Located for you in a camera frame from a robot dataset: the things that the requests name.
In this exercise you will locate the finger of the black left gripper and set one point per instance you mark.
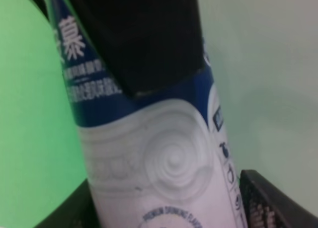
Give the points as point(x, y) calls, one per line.
point(147, 45)

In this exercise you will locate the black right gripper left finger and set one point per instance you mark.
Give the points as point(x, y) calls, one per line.
point(77, 211)

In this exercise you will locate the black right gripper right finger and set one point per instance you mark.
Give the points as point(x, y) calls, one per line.
point(266, 206)

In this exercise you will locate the blue capped yogurt drink bottle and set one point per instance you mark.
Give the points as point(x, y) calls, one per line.
point(161, 160)

